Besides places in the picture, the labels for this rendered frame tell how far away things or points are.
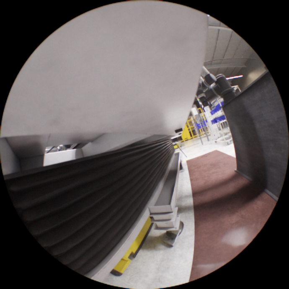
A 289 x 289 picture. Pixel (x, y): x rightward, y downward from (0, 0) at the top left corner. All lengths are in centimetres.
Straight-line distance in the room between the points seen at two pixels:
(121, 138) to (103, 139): 8
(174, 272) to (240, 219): 57
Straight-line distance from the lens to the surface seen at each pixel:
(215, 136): 492
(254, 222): 91
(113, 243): 40
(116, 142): 30
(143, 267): 82
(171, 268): 77
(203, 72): 127
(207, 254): 77
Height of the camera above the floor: 74
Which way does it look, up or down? 3 degrees up
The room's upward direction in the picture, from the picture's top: 19 degrees counter-clockwise
